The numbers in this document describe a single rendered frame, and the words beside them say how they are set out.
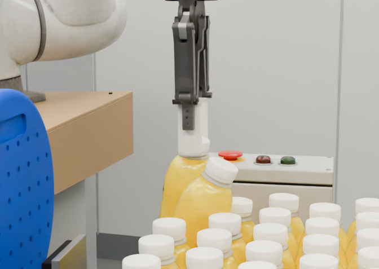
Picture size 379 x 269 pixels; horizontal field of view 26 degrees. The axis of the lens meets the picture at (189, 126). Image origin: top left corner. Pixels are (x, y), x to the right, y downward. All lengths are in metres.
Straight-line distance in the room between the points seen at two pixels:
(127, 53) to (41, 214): 2.82
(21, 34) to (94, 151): 0.27
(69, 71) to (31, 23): 1.31
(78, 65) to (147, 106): 0.93
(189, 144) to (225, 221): 0.13
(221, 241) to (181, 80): 0.22
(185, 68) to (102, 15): 0.69
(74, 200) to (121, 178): 2.24
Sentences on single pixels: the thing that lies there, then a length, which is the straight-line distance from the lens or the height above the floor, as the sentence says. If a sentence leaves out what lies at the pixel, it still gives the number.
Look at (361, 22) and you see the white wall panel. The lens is 3.58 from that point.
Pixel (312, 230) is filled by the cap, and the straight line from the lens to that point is 0.97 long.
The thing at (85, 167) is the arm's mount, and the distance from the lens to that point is 1.52.
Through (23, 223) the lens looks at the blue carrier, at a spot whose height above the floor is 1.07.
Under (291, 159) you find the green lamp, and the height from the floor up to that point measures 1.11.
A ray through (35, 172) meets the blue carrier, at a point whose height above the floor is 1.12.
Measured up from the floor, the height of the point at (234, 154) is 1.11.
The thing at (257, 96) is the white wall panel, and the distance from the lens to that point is 3.69.
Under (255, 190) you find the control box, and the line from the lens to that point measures 1.16.
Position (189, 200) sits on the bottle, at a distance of 1.00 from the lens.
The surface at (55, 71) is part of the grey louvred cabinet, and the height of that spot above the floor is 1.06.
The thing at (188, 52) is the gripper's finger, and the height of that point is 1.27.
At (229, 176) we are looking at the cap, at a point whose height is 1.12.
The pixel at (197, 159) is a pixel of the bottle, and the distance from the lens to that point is 1.06.
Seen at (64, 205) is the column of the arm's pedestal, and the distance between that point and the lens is 1.68.
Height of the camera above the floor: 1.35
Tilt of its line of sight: 10 degrees down
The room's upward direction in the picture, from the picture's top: straight up
